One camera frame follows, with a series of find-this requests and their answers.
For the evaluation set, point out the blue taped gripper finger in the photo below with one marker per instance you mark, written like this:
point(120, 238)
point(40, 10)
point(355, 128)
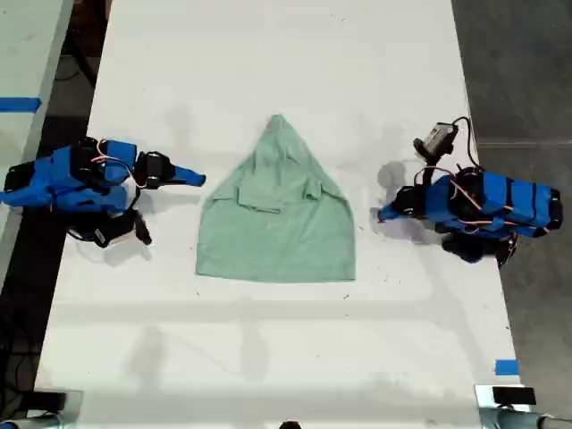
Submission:
point(390, 216)
point(190, 181)
point(190, 173)
point(389, 208)

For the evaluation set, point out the pale green T-shirt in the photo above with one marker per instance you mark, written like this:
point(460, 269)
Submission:
point(277, 241)

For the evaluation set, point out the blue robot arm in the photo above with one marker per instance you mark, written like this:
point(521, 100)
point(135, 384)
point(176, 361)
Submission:
point(67, 183)
point(500, 205)

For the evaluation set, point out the long blue tape strip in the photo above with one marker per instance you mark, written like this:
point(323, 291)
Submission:
point(20, 104)

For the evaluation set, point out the short blue tape strip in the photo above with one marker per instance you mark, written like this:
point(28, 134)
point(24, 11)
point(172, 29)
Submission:
point(507, 367)

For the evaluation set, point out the silver metal plate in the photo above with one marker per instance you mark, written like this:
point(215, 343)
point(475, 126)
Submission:
point(75, 402)
point(482, 395)

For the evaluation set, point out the small black box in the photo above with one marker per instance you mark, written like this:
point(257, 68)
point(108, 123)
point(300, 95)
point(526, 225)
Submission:
point(50, 401)
point(514, 396)

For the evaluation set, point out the small round black object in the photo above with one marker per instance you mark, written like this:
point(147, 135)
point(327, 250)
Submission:
point(289, 425)

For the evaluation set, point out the grey metal pipe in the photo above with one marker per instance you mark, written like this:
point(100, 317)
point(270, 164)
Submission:
point(514, 420)
point(31, 422)

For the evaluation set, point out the black camera stalk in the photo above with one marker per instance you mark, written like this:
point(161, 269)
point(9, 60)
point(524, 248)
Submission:
point(143, 228)
point(429, 172)

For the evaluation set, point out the black and grey camera box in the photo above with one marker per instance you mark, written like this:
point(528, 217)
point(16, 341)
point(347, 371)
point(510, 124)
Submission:
point(440, 137)

